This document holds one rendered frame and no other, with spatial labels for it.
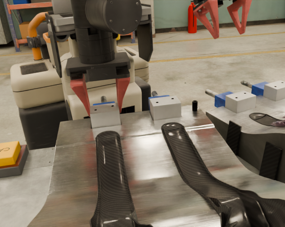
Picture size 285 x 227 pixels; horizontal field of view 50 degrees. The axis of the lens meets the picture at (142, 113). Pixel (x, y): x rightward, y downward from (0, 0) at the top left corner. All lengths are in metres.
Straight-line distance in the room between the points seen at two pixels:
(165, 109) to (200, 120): 0.06
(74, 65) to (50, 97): 0.70
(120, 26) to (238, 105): 0.32
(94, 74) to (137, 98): 0.47
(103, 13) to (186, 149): 0.23
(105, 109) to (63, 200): 0.20
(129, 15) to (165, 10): 5.49
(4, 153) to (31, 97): 0.58
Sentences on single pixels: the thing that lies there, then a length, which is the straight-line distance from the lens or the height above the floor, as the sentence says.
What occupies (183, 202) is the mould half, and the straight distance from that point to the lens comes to 0.31.
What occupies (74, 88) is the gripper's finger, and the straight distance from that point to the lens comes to 0.50.
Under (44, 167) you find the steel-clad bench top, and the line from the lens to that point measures 0.62.
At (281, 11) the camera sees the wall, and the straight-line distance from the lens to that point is 6.58.
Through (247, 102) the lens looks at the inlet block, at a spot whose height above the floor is 0.87.
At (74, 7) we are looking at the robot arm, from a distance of 0.49.
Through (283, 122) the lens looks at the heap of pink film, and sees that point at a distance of 0.58.
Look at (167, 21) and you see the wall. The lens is 5.94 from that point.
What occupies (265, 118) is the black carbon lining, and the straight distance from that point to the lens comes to 0.64.
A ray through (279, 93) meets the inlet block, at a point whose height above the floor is 0.87.
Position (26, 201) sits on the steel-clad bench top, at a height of 0.80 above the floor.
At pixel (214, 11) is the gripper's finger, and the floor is 1.04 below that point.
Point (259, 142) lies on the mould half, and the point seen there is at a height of 0.85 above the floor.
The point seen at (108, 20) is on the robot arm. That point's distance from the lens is 0.41.
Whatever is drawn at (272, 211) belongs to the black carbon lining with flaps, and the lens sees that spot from 0.28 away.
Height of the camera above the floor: 1.13
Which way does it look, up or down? 25 degrees down
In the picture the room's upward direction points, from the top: 4 degrees counter-clockwise
